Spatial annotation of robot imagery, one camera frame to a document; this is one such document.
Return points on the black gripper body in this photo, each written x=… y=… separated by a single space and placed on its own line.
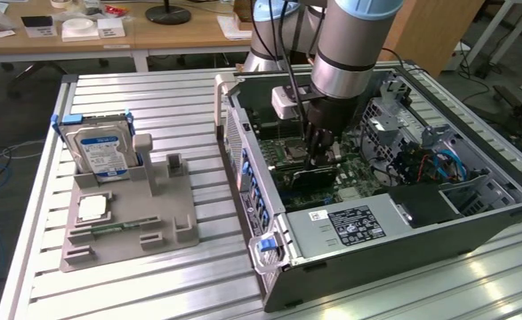
x=331 y=115

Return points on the graphics card with metal bracket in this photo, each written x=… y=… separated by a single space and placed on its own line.
x=314 y=183

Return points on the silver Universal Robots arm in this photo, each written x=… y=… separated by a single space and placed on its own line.
x=345 y=50

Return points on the CPU socket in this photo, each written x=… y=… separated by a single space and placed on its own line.
x=294 y=150

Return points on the green motherboard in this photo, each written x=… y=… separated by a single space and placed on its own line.
x=358 y=173

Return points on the silver disk bay cage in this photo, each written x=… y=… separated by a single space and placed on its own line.
x=389 y=136

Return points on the silver chipset heatsink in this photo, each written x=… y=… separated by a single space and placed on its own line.
x=354 y=194

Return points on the grey power supply unit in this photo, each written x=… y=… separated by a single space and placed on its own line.
x=314 y=240

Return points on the blue case latch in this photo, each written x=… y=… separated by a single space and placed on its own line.
x=267 y=246

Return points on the white paper stack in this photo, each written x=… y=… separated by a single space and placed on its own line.
x=234 y=28

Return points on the wooden cabinet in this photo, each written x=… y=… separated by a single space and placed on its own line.
x=438 y=33

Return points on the dark grey PC case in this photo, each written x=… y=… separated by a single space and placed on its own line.
x=375 y=263

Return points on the brown cardboard box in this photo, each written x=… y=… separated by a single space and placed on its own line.
x=243 y=10

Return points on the wooden desk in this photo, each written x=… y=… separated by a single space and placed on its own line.
x=176 y=36

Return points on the grey parts rack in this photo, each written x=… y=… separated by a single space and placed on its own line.
x=127 y=203

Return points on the hard disk with blue carrier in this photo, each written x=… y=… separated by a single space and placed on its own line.
x=103 y=150

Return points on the black round lamp base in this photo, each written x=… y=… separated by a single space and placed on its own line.
x=167 y=15

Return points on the green loose RAM stick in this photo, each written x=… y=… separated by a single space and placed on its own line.
x=114 y=228

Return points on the silver CPU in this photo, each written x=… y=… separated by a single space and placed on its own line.
x=92 y=206

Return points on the plain white labelled box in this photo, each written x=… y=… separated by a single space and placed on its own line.
x=111 y=28

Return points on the red packet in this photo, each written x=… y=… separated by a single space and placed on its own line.
x=116 y=10

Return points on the white box with tape roll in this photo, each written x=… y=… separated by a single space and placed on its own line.
x=80 y=30

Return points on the black chair base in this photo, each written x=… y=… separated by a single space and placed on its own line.
x=34 y=68

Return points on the small tape roll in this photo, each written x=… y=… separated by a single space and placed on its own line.
x=60 y=4

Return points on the white box with black lid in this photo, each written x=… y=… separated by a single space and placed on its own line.
x=38 y=25

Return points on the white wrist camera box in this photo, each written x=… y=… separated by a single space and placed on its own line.
x=285 y=101

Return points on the white desk frame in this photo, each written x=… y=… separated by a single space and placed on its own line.
x=501 y=30

